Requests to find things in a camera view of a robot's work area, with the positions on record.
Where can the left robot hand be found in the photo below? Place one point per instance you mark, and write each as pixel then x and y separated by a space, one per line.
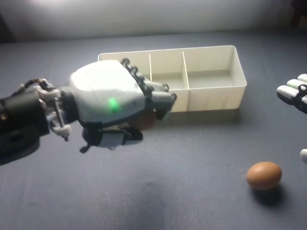
pixel 105 91

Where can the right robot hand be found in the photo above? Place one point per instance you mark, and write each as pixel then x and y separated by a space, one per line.
pixel 296 93

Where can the brown egg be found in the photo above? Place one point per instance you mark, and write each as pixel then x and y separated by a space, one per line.
pixel 263 176

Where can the cream three-compartment tray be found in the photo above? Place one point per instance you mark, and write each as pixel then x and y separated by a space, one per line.
pixel 211 72

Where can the white backdrop sheet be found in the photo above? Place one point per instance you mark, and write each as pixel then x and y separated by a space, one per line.
pixel 144 16

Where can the grey table cloth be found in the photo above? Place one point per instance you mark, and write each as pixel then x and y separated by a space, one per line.
pixel 168 191

